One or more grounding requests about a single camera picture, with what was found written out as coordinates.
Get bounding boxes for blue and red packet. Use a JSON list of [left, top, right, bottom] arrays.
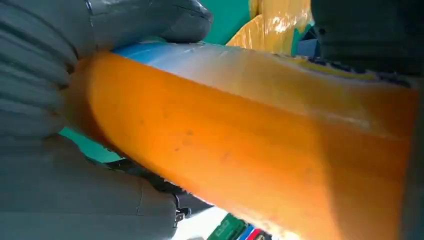
[[236, 225, 263, 240]]

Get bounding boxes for green plastic crate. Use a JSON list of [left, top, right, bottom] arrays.
[[206, 213, 248, 240]]

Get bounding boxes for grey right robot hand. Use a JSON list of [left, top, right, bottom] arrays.
[[0, 0, 214, 240]]

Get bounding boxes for crumpled yellow plastic bag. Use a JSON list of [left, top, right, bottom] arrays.
[[226, 0, 315, 57]]

